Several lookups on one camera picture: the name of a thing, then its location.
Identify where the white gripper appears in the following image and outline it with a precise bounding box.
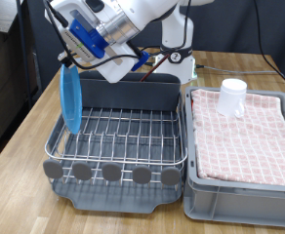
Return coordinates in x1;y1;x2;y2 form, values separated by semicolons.
44;1;143;84

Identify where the blue plate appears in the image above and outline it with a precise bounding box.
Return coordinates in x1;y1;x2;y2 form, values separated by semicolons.
60;62;83;136

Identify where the grey dish drying rack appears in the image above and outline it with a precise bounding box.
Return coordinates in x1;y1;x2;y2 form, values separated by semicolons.
46;86;185;215

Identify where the grey cable on table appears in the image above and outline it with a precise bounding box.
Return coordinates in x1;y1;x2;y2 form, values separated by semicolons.
195;64;282;75

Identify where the black cable on table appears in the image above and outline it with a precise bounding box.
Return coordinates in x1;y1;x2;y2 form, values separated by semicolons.
139;45;162;67

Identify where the grey plastic crate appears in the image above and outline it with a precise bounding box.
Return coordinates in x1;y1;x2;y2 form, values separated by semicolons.
183;86;285;228

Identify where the white mug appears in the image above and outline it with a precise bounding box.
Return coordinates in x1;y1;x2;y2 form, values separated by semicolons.
216;78;248;119

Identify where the pink checkered towel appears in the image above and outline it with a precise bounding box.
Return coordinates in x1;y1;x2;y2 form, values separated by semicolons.
190;89;285;188

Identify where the blue cable clip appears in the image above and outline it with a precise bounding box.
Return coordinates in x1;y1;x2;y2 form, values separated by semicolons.
130;51;150;72

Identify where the dark grey utensil caddy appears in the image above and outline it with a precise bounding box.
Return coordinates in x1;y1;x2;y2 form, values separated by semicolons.
73;70;182;112

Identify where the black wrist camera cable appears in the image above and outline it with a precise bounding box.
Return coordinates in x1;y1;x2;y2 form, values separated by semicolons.
43;0;193;71

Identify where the black metal pole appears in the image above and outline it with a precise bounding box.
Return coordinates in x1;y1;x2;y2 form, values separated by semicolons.
15;0;35;111

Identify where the steel wire dish rack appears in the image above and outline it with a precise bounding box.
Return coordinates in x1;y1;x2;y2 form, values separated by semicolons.
42;86;188;188

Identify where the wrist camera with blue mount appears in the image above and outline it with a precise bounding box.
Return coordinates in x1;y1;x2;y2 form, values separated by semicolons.
59;19;106;62

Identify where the black hanging background cable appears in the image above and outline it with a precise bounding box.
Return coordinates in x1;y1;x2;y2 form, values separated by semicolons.
253;0;285;79

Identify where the brown wooden spoon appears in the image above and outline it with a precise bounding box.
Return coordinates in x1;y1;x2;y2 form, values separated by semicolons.
140;53;170;82

